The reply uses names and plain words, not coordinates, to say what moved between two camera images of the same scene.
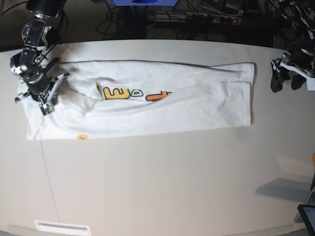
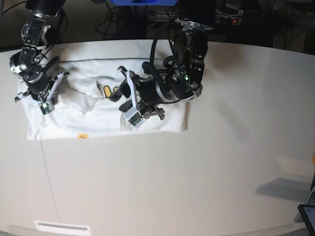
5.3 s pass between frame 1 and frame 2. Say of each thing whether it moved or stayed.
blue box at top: stayed
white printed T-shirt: moved
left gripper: stayed
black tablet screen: stayed
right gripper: moved
